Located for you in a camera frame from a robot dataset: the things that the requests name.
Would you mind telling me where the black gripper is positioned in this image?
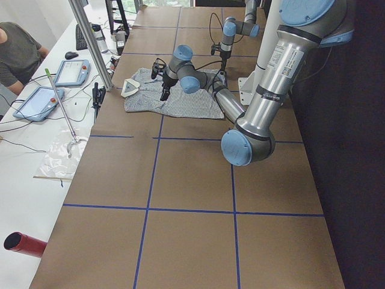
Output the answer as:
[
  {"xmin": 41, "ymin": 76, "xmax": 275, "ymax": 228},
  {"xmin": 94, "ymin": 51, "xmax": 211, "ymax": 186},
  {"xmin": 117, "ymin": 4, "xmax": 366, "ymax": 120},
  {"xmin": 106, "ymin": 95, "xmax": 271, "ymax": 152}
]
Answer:
[
  {"xmin": 211, "ymin": 43, "xmax": 231, "ymax": 75},
  {"xmin": 150, "ymin": 58, "xmax": 173, "ymax": 101}
]

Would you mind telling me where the striped polo shirt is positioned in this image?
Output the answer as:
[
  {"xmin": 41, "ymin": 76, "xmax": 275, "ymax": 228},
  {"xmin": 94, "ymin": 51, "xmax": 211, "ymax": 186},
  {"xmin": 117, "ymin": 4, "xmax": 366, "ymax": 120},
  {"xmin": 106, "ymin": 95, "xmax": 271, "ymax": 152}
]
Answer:
[{"xmin": 121, "ymin": 67, "xmax": 224, "ymax": 119}]

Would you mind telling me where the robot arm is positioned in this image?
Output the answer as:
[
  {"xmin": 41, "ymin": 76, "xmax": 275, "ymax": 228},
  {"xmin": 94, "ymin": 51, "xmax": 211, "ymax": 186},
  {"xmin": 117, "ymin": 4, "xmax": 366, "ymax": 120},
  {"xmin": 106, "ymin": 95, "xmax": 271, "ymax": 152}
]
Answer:
[
  {"xmin": 211, "ymin": 0, "xmax": 261, "ymax": 75},
  {"xmin": 151, "ymin": 1, "xmax": 356, "ymax": 166}
]

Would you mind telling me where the black tool on table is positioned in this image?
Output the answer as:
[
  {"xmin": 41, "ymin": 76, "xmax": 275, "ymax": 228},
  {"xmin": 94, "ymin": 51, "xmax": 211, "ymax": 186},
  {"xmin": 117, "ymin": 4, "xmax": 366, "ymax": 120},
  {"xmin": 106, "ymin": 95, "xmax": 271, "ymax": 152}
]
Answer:
[{"xmin": 92, "ymin": 82, "xmax": 106, "ymax": 122}]

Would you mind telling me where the far blue teach pendant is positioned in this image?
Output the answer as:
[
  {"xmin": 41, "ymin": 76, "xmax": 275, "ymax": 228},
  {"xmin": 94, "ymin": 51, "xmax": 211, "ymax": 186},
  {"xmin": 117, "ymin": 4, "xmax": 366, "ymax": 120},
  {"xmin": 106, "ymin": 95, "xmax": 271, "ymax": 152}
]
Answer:
[{"xmin": 54, "ymin": 60, "xmax": 90, "ymax": 87}]

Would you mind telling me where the blue teach pendant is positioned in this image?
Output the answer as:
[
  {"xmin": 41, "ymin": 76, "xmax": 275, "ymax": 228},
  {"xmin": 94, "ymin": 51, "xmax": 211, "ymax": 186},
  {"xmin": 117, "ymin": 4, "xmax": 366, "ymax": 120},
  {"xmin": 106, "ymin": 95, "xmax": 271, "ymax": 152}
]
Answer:
[
  {"xmin": 13, "ymin": 86, "xmax": 58, "ymax": 122},
  {"xmin": 54, "ymin": 60, "xmax": 90, "ymax": 87}
]

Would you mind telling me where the black keyboard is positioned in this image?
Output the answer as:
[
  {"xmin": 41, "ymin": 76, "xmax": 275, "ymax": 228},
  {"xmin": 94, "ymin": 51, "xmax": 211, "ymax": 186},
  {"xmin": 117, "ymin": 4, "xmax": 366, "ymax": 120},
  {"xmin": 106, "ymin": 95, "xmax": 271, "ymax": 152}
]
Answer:
[{"xmin": 75, "ymin": 24, "xmax": 88, "ymax": 51}]

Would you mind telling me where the metal reacher grabber tool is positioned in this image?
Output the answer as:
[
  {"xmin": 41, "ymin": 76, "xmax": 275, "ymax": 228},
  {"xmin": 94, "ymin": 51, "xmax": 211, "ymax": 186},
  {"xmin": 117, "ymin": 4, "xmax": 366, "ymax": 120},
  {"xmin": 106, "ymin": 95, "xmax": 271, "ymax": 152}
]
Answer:
[{"xmin": 45, "ymin": 68, "xmax": 87, "ymax": 158}]

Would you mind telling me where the black computer mouse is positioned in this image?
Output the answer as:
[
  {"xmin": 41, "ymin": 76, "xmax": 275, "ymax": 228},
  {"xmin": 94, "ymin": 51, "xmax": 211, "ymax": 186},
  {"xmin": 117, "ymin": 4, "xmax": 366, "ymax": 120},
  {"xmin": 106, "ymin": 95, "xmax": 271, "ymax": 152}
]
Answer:
[{"xmin": 64, "ymin": 51, "xmax": 79, "ymax": 60}]

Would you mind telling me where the clear plastic bag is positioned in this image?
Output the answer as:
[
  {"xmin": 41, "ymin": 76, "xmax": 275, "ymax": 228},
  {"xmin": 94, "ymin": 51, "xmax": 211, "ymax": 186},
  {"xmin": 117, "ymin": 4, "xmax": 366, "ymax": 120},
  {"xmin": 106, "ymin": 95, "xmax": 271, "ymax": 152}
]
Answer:
[{"xmin": 33, "ymin": 128, "xmax": 88, "ymax": 181}]

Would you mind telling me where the near blue teach pendant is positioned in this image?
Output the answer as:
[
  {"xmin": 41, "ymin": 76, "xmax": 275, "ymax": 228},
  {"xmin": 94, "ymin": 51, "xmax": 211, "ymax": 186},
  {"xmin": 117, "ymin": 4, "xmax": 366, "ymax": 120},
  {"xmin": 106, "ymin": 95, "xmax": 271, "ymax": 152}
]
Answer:
[{"xmin": 13, "ymin": 86, "xmax": 58, "ymax": 122}]

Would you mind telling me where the seated person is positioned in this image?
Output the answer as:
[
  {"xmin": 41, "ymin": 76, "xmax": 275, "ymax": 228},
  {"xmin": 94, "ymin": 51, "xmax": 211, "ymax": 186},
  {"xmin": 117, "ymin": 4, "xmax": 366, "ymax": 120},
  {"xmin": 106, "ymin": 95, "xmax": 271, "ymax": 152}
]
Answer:
[{"xmin": 1, "ymin": 22, "xmax": 49, "ymax": 95}]

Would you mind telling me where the red cylinder tube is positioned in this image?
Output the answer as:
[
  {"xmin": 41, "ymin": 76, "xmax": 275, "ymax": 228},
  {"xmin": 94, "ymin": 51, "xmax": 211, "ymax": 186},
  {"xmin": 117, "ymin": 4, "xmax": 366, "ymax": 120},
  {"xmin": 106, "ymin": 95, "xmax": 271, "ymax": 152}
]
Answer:
[{"xmin": 4, "ymin": 232, "xmax": 47, "ymax": 258}]

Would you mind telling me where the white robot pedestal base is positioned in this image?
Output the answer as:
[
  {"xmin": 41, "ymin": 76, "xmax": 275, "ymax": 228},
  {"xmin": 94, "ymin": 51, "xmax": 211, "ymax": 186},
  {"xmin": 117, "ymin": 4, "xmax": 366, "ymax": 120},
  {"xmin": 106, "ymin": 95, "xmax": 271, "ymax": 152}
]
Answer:
[{"xmin": 238, "ymin": 0, "xmax": 282, "ymax": 105}]

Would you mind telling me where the aluminium frame post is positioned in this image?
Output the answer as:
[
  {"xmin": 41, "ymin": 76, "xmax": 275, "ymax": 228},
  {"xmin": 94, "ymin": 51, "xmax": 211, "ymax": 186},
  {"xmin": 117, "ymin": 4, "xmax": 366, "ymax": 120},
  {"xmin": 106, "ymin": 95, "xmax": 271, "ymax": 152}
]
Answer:
[{"xmin": 69, "ymin": 0, "xmax": 113, "ymax": 91}]

